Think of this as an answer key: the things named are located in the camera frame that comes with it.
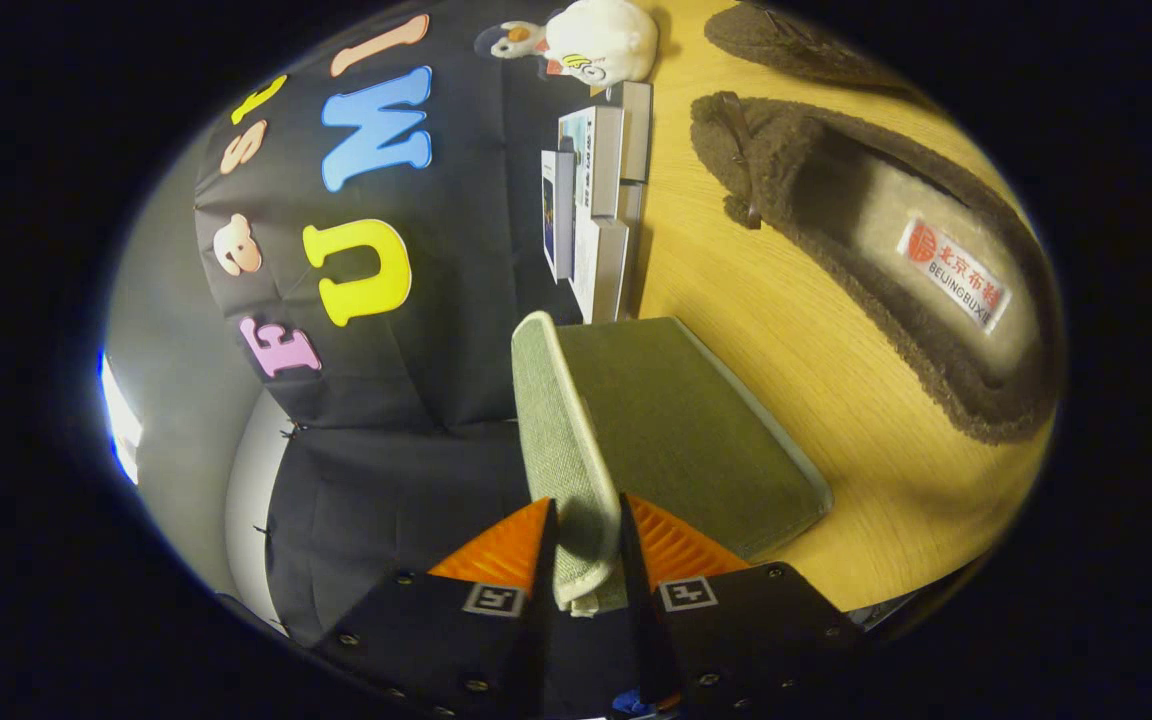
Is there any white round plush toy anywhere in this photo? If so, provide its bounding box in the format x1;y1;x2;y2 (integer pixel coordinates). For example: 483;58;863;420
544;0;659;89

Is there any large ceiling light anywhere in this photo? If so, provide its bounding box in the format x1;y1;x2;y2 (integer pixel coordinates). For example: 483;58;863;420
99;350;145;487

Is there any black backdrop cloth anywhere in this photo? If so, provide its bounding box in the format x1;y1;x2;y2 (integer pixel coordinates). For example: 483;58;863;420
194;0;637;651

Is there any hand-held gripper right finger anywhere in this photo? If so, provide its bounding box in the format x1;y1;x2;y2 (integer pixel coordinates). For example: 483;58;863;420
619;493;862;717

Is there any green fabric storage box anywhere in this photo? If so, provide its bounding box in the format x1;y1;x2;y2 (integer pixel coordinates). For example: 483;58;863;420
511;311;835;616

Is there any book with pale blue cover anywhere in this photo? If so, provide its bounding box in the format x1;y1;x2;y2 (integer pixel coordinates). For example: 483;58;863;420
557;105;626;221

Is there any brown fuzzy shoe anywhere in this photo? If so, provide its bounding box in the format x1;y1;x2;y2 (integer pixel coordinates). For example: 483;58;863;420
689;92;1069;446
704;0;937;93

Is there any black cover book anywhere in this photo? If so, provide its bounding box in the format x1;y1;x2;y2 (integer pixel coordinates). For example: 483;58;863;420
620;81;655;188

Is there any white cover book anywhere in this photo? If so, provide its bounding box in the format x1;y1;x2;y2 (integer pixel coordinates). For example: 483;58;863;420
570;215;630;326

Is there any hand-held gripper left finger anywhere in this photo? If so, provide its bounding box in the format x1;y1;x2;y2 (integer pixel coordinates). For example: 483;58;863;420
311;498;559;720

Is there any book with night photo cover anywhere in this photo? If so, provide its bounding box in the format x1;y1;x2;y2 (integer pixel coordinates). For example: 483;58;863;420
540;150;578;283

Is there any penguin plush toy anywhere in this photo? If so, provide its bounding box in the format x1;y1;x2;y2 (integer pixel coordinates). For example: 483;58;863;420
474;20;550;77

